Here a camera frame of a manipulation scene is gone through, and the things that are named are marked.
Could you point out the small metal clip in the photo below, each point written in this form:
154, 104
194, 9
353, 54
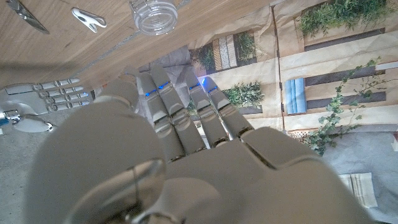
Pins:
88, 19

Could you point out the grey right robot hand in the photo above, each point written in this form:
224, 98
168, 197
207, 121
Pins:
40, 99

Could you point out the small glass clasp jar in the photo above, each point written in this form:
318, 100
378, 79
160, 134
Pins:
154, 17

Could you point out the wooden table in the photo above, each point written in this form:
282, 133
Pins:
124, 43

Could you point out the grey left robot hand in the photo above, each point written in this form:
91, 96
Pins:
202, 180

